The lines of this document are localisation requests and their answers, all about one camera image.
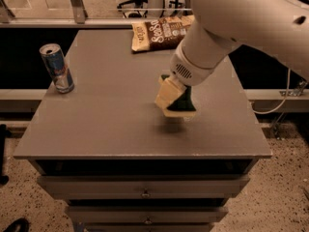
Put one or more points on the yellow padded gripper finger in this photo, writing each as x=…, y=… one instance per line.
x=170, y=90

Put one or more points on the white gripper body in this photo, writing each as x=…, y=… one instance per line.
x=187, y=70

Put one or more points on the green and yellow sponge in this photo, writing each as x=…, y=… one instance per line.
x=182, y=107

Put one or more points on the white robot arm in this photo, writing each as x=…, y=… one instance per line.
x=279, y=28

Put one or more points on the blue silver redbull can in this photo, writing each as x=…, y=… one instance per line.
x=56, y=65

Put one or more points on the brown and yellow snack bag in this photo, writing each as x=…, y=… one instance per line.
x=160, y=34

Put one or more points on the black office chair base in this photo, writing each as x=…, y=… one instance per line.
x=138, y=0

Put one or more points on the metal window railing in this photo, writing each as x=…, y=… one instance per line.
x=84, y=13

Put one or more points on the grey upper drawer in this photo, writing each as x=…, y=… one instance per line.
x=146, y=187

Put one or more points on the grey drawer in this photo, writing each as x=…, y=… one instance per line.
x=147, y=215
x=146, y=187

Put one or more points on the grey lower drawer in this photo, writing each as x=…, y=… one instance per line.
x=147, y=215

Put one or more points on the black shoe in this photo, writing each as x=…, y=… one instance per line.
x=19, y=225

